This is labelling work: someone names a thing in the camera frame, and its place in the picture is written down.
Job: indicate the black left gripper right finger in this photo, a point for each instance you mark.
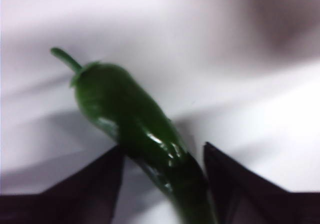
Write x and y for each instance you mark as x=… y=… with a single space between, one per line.
x=262 y=204

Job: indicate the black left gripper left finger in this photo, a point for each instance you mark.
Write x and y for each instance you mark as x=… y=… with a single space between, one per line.
x=75 y=199

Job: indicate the dark green cucumber with stem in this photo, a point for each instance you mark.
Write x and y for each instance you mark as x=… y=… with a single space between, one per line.
x=120 y=104

